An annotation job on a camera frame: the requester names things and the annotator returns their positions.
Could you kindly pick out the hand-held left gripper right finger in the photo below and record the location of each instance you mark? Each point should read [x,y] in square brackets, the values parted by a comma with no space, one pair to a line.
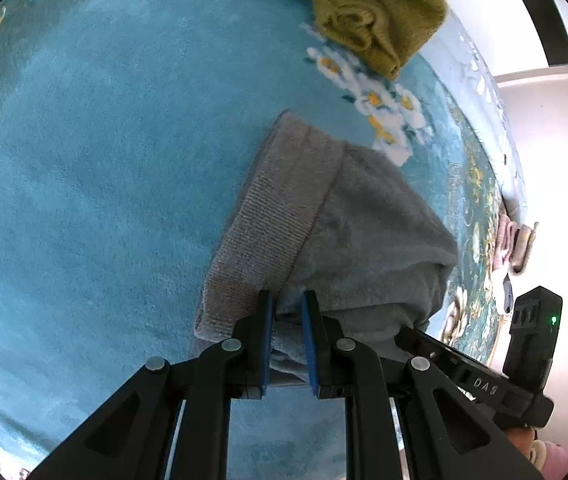
[311,345]

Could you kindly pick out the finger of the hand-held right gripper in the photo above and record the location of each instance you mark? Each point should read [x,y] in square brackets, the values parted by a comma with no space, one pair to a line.
[421,342]

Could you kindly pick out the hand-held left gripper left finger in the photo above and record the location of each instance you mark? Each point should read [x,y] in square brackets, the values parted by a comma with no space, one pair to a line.
[264,345]

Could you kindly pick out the grey sweater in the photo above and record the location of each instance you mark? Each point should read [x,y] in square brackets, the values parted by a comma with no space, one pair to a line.
[364,220]

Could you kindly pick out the yellow towel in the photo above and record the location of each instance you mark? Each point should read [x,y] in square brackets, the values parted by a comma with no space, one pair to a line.
[389,5]

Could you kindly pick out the person's right hand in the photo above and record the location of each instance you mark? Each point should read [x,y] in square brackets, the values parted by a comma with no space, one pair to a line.
[520,440]

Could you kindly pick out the pink plush slipper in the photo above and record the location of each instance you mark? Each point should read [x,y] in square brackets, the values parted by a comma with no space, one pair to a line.
[505,240]
[524,250]

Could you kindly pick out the floral plush blanket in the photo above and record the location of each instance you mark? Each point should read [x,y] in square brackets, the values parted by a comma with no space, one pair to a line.
[89,160]

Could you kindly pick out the light blue floral bed sheet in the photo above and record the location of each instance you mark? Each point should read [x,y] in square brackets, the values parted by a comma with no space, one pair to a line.
[489,95]

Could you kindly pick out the black door frame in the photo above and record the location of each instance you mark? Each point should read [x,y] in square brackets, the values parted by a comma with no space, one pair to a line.
[549,15]

